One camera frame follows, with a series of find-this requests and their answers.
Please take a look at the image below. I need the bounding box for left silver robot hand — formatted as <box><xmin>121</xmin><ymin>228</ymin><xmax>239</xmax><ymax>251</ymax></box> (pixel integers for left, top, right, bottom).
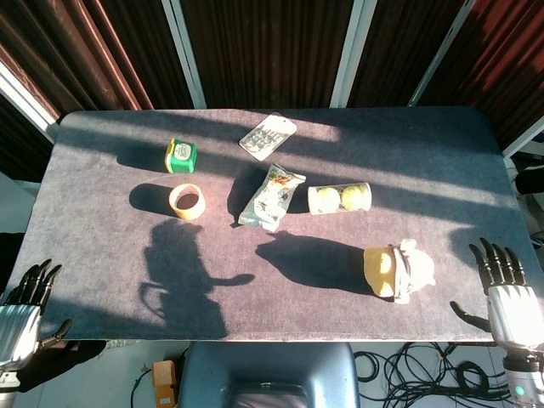
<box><xmin>0</xmin><ymin>258</ymin><xmax>73</xmax><ymax>373</ymax></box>

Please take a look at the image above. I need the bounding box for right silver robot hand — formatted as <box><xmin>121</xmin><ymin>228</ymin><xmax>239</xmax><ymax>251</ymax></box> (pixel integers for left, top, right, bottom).
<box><xmin>449</xmin><ymin>237</ymin><xmax>541</xmax><ymax>353</ymax></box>

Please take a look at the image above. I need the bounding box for white yellow plush toy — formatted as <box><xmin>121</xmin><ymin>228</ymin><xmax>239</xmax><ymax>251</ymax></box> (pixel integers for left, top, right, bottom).
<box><xmin>363</xmin><ymin>238</ymin><xmax>437</xmax><ymax>305</ymax></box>

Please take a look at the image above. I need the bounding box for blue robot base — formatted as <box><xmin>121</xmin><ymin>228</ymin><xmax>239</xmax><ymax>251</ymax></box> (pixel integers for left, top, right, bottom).
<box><xmin>177</xmin><ymin>342</ymin><xmax>361</xmax><ymax>408</ymax></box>

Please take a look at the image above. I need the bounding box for blue grey table cloth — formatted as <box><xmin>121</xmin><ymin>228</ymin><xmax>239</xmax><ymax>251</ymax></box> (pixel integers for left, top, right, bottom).
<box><xmin>0</xmin><ymin>106</ymin><xmax>544</xmax><ymax>343</ymax></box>

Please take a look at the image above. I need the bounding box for clear tube of tennis balls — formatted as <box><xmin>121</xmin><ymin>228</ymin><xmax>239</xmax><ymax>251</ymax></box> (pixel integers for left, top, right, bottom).
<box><xmin>307</xmin><ymin>181</ymin><xmax>373</xmax><ymax>216</ymax></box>

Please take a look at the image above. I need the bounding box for brown packing tape roll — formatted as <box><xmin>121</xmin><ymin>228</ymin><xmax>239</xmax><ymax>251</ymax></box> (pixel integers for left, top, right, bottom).
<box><xmin>168</xmin><ymin>183</ymin><xmax>207</xmax><ymax>221</ymax></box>

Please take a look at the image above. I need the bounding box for green and yellow box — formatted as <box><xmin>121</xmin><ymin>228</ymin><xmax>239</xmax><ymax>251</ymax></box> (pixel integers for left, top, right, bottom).
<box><xmin>164</xmin><ymin>137</ymin><xmax>199</xmax><ymax>174</ymax></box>

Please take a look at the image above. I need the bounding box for green snack bag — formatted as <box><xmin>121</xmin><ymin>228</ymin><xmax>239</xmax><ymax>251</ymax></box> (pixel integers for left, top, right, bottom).
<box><xmin>238</xmin><ymin>162</ymin><xmax>307</xmax><ymax>233</ymax></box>

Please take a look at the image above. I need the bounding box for clear blister pack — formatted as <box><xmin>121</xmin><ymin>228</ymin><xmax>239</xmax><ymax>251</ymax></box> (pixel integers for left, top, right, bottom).
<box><xmin>238</xmin><ymin>111</ymin><xmax>298</xmax><ymax>162</ymax></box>

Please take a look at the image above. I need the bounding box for dark red curtain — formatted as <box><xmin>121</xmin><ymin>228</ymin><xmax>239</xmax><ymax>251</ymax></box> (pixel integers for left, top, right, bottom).
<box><xmin>0</xmin><ymin>0</ymin><xmax>544</xmax><ymax>184</ymax></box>

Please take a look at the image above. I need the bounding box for black cable bundle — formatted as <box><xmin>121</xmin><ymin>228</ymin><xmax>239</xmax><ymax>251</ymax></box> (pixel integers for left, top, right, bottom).
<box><xmin>353</xmin><ymin>339</ymin><xmax>524</xmax><ymax>408</ymax></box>

